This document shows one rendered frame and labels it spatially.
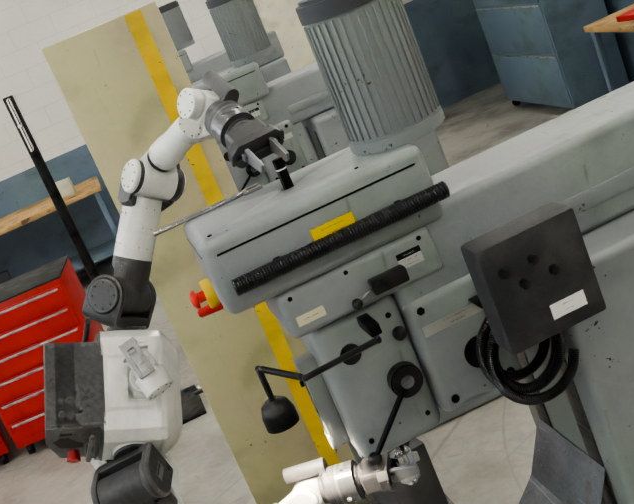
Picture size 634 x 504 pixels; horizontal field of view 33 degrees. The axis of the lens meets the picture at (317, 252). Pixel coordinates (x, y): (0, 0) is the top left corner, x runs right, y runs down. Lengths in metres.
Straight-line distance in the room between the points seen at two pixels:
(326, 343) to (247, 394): 1.97
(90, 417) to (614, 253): 1.14
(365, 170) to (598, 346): 0.58
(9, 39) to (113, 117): 7.30
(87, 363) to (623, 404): 1.14
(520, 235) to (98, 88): 2.18
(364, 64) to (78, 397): 0.94
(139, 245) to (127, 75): 1.41
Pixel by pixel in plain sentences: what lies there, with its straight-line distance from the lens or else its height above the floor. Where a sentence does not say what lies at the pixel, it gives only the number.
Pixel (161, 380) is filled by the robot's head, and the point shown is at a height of 1.60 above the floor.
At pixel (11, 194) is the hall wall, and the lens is 11.16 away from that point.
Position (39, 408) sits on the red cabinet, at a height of 0.28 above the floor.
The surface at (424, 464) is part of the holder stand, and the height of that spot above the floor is 1.06.
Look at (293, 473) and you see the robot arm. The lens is 2.39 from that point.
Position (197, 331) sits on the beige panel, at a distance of 3.96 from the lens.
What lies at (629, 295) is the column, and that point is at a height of 1.45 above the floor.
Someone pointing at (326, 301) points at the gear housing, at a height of 1.68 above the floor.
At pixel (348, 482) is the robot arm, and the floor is 1.24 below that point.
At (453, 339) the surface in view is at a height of 1.49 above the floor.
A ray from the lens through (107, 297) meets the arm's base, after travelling 2.43.
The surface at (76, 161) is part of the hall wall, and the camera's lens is 11.12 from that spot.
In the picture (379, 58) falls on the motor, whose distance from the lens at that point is 2.06.
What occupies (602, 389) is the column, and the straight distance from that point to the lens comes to 2.22.
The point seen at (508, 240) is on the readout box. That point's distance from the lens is 1.89.
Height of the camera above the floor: 2.34
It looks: 16 degrees down
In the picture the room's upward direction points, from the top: 23 degrees counter-clockwise
